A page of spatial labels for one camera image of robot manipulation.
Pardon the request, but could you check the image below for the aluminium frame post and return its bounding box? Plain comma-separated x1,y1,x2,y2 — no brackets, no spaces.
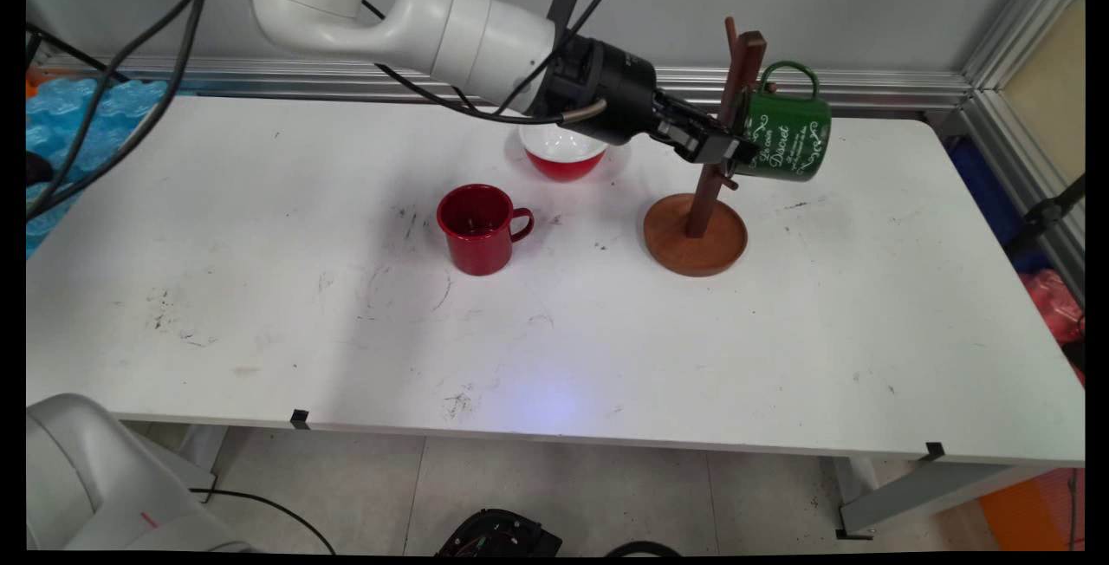
960,0,1086,98

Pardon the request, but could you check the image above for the black device with wires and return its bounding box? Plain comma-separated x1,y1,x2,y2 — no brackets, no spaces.
435,509,564,557

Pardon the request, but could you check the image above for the aluminium frame rail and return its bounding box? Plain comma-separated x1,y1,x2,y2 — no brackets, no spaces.
957,88,1086,306
35,54,973,113

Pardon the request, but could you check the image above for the thin black camera cable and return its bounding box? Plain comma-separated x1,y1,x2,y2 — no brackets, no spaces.
360,0,625,127

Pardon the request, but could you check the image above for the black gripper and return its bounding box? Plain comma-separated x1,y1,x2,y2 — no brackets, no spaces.
559,35,757,168

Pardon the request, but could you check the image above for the grey table leg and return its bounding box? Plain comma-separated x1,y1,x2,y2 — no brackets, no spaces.
833,457,1062,542
169,425,230,497

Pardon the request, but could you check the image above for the beige board panel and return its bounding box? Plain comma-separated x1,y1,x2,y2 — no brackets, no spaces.
1003,0,1086,189

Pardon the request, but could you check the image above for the red enamel mug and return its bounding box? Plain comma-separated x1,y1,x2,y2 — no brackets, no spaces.
436,184,535,277

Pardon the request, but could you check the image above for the black floor cable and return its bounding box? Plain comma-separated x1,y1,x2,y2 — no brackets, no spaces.
191,487,337,555
604,541,683,557

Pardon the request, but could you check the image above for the red bowl with white inside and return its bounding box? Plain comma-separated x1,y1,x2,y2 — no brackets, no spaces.
518,121,609,183

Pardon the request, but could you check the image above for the dark blue plastic sheet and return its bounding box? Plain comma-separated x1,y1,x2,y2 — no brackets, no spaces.
947,136,1054,276

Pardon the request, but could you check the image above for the blue bubble wrap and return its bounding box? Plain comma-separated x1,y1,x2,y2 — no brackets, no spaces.
26,75,172,258

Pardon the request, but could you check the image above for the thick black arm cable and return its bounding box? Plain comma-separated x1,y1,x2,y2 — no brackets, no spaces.
26,0,239,218
26,0,200,224

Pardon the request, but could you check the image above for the brown wooden mug tree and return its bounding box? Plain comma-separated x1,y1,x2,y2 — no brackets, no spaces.
643,16,769,278

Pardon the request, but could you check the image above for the green mug with white script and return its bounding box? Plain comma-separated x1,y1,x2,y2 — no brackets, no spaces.
728,61,833,183

